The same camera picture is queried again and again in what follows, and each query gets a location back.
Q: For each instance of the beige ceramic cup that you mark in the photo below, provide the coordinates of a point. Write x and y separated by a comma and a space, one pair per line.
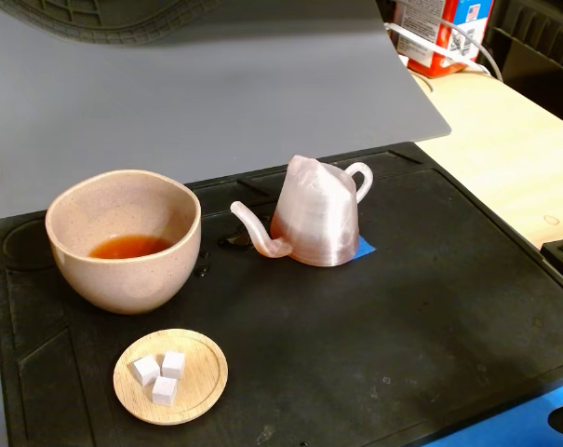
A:
123, 284

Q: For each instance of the black plastic block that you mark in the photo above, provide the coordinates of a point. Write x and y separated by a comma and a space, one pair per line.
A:
560, 261

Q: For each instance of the wide blue tape strip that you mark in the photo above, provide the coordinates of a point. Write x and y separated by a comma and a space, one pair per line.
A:
518, 419

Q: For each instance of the black slatted crate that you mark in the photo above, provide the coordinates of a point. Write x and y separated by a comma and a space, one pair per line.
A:
541, 46

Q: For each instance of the red white cardboard box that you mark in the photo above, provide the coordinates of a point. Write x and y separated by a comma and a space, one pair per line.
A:
430, 65

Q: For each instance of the round wooden coaster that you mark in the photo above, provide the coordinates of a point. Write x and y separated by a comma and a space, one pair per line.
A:
202, 372

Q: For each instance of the white sugar cube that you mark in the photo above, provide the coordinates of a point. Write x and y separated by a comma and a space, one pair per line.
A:
164, 391
146, 370
173, 364

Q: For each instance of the dark grey patterned mat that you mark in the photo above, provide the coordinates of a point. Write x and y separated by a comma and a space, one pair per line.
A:
123, 18

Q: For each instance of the frosted glass mug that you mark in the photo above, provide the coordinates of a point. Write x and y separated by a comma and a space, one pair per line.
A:
318, 223

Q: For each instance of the small blue tape patch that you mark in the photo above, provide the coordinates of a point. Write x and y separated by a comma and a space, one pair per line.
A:
365, 247

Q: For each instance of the black silicone work mat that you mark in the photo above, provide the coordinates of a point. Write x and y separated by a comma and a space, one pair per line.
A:
355, 349

